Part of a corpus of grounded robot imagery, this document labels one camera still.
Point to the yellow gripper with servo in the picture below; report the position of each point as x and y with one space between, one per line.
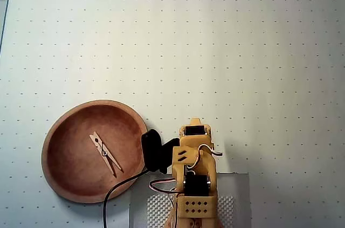
194 130

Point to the wooden clothespin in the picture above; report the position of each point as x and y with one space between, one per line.
95 139

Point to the tan robot base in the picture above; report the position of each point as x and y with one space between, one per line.
169 224

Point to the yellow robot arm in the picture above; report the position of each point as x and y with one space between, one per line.
207 166

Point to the round wooden bowl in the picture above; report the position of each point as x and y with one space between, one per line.
75 163

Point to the white dotted mat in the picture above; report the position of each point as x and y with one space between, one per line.
161 36

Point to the white mesh anti-slip pad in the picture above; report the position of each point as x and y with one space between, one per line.
156 206

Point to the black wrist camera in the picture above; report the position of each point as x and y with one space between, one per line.
151 152

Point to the gray base plate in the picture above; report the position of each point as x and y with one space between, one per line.
242 198

